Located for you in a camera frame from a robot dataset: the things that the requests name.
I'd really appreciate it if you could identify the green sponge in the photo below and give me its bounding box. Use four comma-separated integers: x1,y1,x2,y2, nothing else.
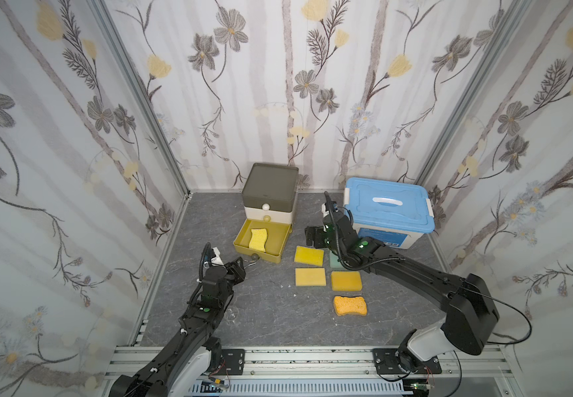
329,253,345,271

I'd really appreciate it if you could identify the wavy yellow scrub sponge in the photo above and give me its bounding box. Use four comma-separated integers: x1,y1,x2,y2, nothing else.
248,228,268,252

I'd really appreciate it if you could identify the yellow bottom drawer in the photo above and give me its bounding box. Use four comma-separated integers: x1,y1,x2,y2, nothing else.
233,219,291,264

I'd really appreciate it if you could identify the bright yellow thin sponge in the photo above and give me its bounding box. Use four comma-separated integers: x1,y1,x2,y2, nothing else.
294,246,324,266

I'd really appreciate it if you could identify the yellow green-backed scrub sponge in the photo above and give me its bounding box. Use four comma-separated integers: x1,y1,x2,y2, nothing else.
296,268,326,287

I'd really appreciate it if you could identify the orange bone-shaped sponge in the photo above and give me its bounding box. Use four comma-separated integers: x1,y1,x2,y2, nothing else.
333,296,367,316

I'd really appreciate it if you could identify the olive three-drawer cabinet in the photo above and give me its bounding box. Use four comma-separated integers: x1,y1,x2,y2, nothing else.
242,163,299,224

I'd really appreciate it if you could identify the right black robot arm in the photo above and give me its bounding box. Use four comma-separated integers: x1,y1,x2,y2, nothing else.
306,195,501,372

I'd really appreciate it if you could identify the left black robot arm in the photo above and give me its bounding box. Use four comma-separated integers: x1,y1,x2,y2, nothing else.
109,243,246,397

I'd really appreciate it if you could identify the blue lidded storage box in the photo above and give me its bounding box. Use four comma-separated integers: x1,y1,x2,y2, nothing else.
344,177,435,249

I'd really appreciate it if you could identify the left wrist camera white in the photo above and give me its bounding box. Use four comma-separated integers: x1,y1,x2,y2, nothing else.
210,247,223,266

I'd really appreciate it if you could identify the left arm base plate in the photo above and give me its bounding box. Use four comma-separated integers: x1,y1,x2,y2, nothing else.
207,348,246,376

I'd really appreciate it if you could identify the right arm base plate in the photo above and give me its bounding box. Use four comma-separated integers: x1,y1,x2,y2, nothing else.
372,347,442,375

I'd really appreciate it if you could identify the white slotted cable duct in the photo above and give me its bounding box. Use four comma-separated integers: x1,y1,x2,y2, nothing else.
182,379,413,396

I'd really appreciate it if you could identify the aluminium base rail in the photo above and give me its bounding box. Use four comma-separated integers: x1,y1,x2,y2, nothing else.
102,345,516,397

